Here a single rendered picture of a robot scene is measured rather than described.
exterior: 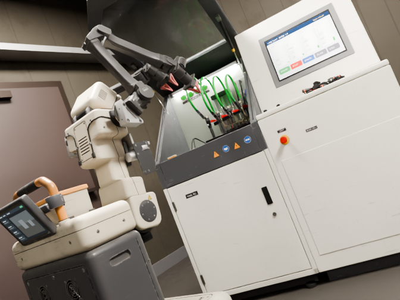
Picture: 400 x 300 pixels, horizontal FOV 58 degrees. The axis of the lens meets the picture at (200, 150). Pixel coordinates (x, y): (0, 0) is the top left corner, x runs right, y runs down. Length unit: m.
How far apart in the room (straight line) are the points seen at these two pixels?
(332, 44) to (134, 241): 1.56
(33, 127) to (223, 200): 2.00
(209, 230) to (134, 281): 0.90
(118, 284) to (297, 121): 1.21
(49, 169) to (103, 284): 2.22
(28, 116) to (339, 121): 2.60
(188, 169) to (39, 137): 1.72
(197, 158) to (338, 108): 0.82
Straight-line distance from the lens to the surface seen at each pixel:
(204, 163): 2.14
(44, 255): 1.55
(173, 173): 2.22
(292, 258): 2.14
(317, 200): 2.03
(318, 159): 2.00
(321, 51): 2.30
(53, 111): 3.69
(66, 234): 1.37
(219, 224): 2.17
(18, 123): 3.49
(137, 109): 1.65
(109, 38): 1.91
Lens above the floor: 0.79
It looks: 4 degrees up
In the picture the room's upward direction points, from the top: 22 degrees counter-clockwise
